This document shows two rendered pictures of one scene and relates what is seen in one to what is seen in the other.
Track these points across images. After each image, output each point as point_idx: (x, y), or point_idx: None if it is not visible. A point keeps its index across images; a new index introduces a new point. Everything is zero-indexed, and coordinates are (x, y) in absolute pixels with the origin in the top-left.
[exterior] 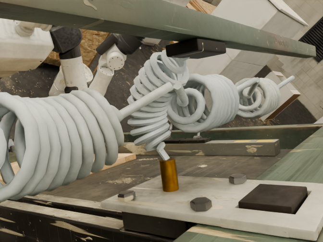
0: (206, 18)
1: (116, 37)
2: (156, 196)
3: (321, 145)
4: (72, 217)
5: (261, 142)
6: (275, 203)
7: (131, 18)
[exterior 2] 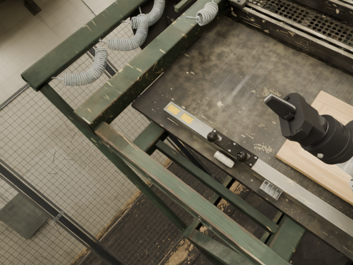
0: None
1: (349, 123)
2: None
3: (190, 20)
4: (262, 9)
5: (177, 105)
6: None
7: None
